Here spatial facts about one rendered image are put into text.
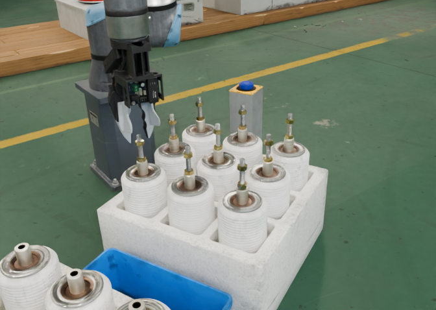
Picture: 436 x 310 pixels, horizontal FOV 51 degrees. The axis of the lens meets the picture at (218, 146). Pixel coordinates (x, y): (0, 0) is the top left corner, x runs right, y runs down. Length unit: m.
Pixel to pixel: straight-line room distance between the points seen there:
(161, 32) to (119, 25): 0.46
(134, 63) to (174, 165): 0.30
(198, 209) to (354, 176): 0.70
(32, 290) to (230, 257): 0.33
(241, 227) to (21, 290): 0.37
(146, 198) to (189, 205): 0.11
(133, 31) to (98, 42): 0.49
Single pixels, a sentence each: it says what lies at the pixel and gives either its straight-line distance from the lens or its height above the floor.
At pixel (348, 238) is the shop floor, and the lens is 1.21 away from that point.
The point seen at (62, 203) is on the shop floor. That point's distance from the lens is 1.40.
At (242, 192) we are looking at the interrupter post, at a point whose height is 0.28.
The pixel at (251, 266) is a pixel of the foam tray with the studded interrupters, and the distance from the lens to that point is 0.84.
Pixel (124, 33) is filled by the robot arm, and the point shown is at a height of 0.56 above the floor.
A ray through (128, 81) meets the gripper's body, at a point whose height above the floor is 0.48.
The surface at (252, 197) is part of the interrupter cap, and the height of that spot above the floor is 0.25.
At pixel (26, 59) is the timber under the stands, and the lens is 2.69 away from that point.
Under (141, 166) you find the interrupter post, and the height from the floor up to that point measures 0.27.
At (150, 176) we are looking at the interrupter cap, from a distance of 0.96.
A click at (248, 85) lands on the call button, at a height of 0.33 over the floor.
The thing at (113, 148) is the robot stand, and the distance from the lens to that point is 1.37.
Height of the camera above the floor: 0.74
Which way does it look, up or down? 27 degrees down
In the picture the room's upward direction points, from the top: 2 degrees counter-clockwise
